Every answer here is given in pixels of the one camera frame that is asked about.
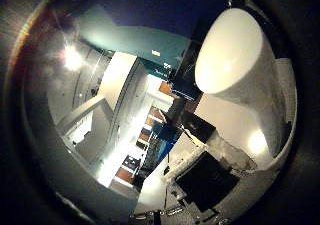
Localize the blue plastic crate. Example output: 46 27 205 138
155 124 183 163

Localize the shelf unit with boxes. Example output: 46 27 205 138
113 81 176 188

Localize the round ceiling light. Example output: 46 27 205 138
61 44 85 73

